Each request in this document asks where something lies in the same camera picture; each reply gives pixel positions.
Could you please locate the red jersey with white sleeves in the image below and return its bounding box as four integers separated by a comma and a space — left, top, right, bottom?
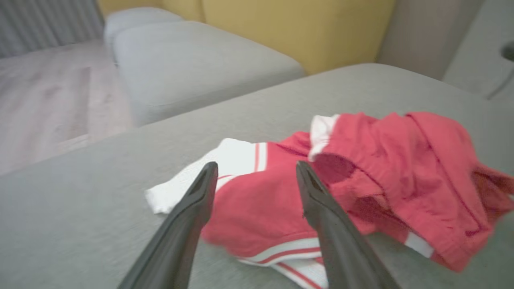
145, 112, 514, 289

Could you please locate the grey sofa seat cushion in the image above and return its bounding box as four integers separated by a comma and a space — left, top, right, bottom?
112, 20, 306, 127

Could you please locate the yellow sofa backrest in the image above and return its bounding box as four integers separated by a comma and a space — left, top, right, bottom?
98, 0, 397, 75

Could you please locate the grey pleated curtain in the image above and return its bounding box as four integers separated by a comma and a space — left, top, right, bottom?
0, 0, 105, 59

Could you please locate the small grey sofa cushion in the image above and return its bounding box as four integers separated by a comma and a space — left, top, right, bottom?
104, 7, 184, 45

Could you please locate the large grey fabric sofa seat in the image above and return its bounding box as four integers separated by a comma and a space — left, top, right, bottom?
0, 63, 514, 289

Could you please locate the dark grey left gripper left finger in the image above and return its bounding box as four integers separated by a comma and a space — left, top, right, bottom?
116, 161, 219, 289

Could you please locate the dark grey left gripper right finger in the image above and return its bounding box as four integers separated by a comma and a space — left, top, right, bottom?
296, 161, 402, 289

